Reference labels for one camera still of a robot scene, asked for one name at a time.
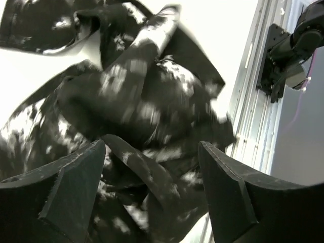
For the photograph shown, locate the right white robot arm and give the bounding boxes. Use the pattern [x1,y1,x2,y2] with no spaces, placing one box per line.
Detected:
[268,1,323,89]

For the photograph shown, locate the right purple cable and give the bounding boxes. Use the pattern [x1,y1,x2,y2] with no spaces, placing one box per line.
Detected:
[288,48,319,127]

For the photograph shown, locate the aluminium frame rail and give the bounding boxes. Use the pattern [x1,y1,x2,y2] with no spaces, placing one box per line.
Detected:
[192,0,292,243]

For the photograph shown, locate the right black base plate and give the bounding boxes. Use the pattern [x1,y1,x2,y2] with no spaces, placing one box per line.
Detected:
[256,23,290,103]

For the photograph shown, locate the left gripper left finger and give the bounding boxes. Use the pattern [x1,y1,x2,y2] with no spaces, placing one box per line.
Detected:
[1,140,106,242]

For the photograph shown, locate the black white patterned trousers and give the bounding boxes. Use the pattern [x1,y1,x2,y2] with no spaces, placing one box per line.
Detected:
[1,1,235,242]

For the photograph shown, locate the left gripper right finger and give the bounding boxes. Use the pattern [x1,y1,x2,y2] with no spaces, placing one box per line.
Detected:
[198,141,323,243]

